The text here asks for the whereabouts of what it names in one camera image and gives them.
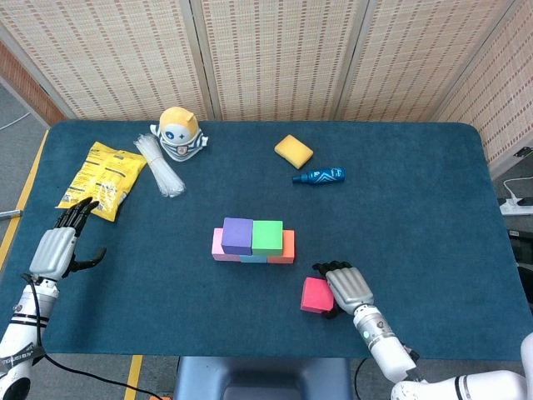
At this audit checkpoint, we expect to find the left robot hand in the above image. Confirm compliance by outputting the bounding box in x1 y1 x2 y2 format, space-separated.
27 197 108 281

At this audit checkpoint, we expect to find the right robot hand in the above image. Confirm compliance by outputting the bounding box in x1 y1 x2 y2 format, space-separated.
311 260 376 320

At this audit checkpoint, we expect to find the red foam cube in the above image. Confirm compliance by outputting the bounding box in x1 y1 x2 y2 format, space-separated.
300 277 336 315

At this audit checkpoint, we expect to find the orange foam cube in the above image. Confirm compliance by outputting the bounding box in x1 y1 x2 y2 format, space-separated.
266 228 296 265

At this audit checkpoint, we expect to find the green foam cube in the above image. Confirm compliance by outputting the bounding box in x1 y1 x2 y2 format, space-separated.
251 219 285 258

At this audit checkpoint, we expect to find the purple foam cube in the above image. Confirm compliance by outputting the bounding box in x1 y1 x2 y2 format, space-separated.
221 217 255 257

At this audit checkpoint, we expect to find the pink foam cube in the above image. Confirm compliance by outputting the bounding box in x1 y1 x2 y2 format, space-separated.
212 227 242 263

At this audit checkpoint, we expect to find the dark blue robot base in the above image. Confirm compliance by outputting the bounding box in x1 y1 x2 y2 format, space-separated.
172 356 353 400

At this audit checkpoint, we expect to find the yellow snack bag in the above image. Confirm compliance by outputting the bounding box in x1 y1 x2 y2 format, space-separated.
55 141 148 223

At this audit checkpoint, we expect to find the blue patterned bottle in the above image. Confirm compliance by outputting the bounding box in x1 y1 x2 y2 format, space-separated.
291 166 347 186

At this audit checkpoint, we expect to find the clear plastic straw bundle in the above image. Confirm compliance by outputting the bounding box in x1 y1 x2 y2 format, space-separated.
132 132 187 199

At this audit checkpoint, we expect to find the teal felt table cover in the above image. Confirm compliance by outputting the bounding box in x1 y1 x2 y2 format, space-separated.
0 119 533 360

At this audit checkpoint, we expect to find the yellow sponge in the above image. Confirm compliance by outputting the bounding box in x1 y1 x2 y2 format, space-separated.
273 133 315 170

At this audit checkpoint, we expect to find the yellow striped plush toy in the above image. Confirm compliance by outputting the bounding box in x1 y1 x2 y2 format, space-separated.
149 107 209 163

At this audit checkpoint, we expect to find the black box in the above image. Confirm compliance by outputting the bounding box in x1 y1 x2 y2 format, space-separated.
507 228 533 263

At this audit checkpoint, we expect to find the white power strip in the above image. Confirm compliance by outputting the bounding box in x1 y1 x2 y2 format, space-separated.
499 197 533 217

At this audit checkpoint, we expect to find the woven folding screen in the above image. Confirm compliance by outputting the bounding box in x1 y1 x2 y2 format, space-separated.
0 0 533 176

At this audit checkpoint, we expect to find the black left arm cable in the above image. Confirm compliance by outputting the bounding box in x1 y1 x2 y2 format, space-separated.
20 272 172 400

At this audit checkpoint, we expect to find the black floor cable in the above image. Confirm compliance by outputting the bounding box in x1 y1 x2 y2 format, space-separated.
353 357 378 400

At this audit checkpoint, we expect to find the white power cable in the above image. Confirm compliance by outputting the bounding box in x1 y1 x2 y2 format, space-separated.
502 177 533 201

